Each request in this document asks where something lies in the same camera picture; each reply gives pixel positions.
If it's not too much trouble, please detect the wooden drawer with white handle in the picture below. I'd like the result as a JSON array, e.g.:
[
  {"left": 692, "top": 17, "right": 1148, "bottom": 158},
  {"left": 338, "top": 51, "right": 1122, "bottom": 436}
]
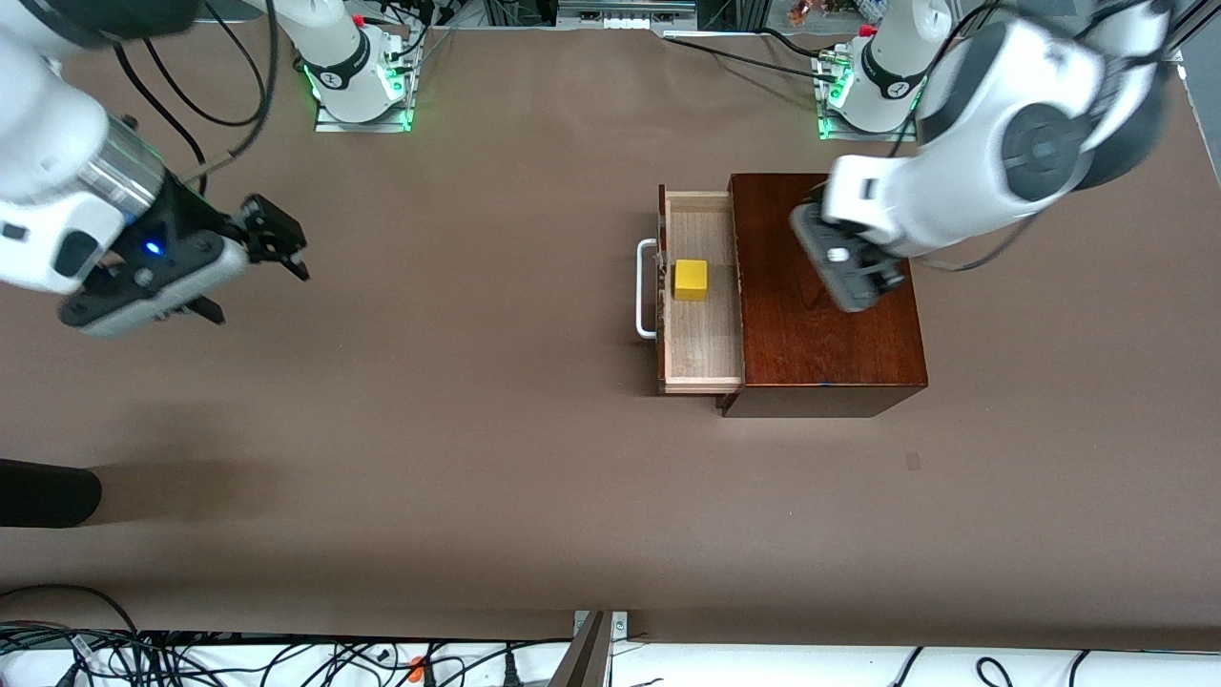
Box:
[{"left": 636, "top": 186, "right": 746, "bottom": 395}]

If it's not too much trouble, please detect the dark brown wooden cabinet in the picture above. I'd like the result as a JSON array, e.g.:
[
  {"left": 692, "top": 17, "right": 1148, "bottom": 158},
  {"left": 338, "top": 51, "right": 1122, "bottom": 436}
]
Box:
[{"left": 720, "top": 173, "right": 929, "bottom": 419}]

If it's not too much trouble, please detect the black cylindrical object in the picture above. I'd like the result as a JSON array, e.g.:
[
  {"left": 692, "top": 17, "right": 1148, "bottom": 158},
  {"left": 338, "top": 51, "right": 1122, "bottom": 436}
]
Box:
[{"left": 0, "top": 458, "right": 103, "bottom": 529}]

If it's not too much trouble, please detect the brown table cover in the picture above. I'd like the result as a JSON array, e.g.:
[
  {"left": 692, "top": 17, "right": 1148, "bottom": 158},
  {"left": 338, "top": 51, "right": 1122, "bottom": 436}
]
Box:
[{"left": 0, "top": 21, "right": 1221, "bottom": 655}]

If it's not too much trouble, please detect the grey power strip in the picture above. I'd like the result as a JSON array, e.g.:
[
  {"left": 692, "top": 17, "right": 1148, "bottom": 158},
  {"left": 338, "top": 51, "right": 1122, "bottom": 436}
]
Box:
[{"left": 558, "top": 0, "right": 697, "bottom": 30}]

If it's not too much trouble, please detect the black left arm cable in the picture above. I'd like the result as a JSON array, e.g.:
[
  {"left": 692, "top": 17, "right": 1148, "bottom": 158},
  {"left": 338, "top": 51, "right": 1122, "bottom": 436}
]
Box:
[{"left": 897, "top": 215, "right": 1043, "bottom": 275}]

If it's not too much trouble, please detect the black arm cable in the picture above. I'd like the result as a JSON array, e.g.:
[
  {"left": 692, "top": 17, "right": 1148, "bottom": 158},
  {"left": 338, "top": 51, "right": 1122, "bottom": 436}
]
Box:
[
  {"left": 113, "top": 0, "right": 279, "bottom": 184},
  {"left": 897, "top": 215, "right": 1043, "bottom": 275}
]

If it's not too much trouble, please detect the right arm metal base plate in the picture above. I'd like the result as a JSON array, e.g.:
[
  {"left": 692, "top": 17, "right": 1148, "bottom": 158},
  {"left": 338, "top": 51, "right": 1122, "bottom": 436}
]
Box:
[{"left": 315, "top": 95, "right": 414, "bottom": 134}]

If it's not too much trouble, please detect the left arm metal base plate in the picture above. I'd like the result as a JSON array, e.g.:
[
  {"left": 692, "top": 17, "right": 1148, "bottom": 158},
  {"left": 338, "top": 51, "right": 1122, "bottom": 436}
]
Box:
[{"left": 818, "top": 57, "right": 919, "bottom": 143}]

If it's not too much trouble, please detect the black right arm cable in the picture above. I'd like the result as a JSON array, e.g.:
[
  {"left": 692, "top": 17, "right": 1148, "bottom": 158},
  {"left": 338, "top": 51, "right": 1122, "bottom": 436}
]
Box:
[{"left": 113, "top": 0, "right": 279, "bottom": 184}]

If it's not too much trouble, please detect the long black cable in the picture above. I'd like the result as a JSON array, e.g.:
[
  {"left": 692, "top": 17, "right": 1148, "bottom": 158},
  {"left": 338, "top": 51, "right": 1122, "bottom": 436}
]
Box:
[{"left": 663, "top": 29, "right": 845, "bottom": 82}]

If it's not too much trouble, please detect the red-tipped cable cluster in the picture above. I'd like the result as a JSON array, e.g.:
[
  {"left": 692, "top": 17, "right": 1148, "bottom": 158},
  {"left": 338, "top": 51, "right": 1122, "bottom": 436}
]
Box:
[{"left": 348, "top": 0, "right": 461, "bottom": 60}]

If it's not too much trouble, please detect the black cable bundle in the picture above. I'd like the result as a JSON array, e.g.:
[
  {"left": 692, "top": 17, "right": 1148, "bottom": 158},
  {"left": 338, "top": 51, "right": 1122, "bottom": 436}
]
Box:
[{"left": 0, "top": 584, "right": 573, "bottom": 687}]

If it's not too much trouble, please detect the aluminium profile with bracket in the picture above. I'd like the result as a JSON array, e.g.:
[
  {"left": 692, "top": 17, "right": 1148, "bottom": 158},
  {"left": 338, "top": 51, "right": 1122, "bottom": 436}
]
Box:
[{"left": 1148, "top": 0, "right": 1221, "bottom": 66}]

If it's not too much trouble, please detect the dark aluminium post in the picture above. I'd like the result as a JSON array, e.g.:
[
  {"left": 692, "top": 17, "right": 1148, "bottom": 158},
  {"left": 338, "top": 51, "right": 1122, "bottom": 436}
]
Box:
[{"left": 548, "top": 611, "right": 631, "bottom": 687}]

